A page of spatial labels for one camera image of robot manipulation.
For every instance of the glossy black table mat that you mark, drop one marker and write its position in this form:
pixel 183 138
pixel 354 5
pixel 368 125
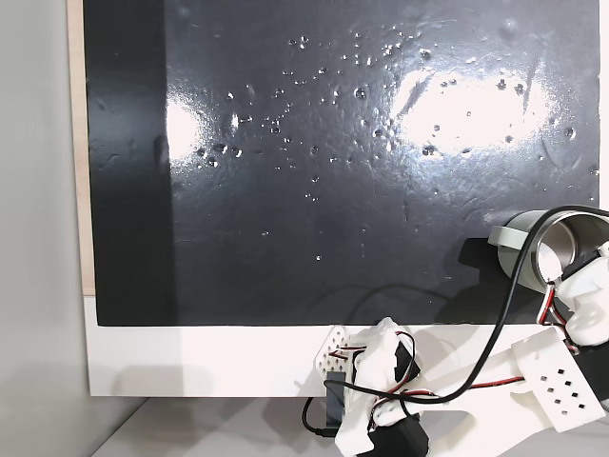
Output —
pixel 309 214

